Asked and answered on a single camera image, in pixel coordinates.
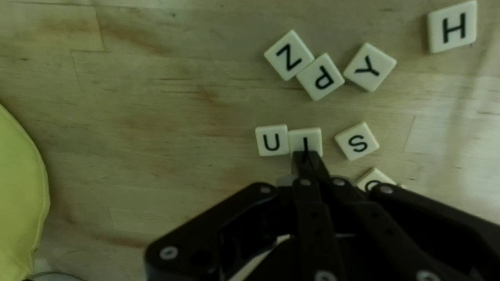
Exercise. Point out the tile letter U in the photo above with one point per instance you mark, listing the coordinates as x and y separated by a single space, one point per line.
271 141

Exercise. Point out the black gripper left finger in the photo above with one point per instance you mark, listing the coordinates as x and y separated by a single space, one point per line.
318 257

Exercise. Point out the yellow banana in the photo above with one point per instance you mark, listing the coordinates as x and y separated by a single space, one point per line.
23 199

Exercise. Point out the tile letter T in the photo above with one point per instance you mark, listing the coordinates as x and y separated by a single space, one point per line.
306 140

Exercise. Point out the tile letter Y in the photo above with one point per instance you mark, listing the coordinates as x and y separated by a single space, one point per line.
368 68

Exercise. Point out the tile letter H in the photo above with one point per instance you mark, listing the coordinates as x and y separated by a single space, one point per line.
451 27

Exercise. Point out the tile letter P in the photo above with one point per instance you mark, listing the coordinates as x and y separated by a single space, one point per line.
320 77

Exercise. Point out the tile letter Z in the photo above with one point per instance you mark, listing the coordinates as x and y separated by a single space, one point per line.
287 56

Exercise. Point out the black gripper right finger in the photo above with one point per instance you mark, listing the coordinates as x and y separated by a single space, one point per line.
401 255

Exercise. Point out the tile letter O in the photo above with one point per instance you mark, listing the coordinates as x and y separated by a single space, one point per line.
371 179

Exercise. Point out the tile letter S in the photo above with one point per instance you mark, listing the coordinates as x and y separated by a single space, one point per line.
356 141

